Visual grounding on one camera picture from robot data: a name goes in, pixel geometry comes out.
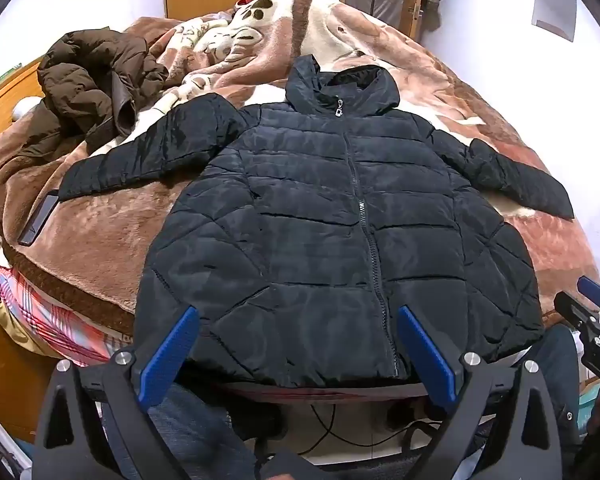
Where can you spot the grey wall panel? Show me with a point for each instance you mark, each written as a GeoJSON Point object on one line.
{"type": "Point", "coordinates": [555, 12]}

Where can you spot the cream patterned blanket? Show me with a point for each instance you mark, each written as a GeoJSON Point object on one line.
{"type": "Point", "coordinates": [230, 35]}

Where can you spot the black smartphone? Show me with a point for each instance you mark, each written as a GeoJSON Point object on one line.
{"type": "Point", "coordinates": [39, 217]}

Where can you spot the person's jeans leg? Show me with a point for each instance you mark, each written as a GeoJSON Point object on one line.
{"type": "Point", "coordinates": [190, 440]}
{"type": "Point", "coordinates": [555, 380]}

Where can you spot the person's right jeans leg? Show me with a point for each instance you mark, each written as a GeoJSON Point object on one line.
{"type": "Point", "coordinates": [555, 380]}

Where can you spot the brown printed plush blanket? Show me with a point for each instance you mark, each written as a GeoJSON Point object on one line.
{"type": "Point", "coordinates": [105, 240]}

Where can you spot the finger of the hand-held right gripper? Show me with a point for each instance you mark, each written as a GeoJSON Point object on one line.
{"type": "Point", "coordinates": [575, 310]}
{"type": "Point", "coordinates": [597, 290]}

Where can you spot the brown puffer jacket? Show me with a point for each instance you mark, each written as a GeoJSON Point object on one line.
{"type": "Point", "coordinates": [80, 80]}

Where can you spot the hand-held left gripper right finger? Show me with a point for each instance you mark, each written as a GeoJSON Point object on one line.
{"type": "Point", "coordinates": [425, 350]}

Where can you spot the person's left jeans leg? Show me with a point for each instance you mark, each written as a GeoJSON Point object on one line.
{"type": "Point", "coordinates": [190, 440]}

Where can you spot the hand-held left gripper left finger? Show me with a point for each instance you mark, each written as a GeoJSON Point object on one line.
{"type": "Point", "coordinates": [170, 355]}

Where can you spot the black puffer jacket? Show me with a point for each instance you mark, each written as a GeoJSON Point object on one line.
{"type": "Point", "coordinates": [300, 220]}

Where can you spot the tan cloth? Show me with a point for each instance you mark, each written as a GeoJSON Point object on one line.
{"type": "Point", "coordinates": [0, 305]}

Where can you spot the pink plaid bed sheet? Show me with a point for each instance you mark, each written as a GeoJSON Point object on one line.
{"type": "Point", "coordinates": [50, 315]}

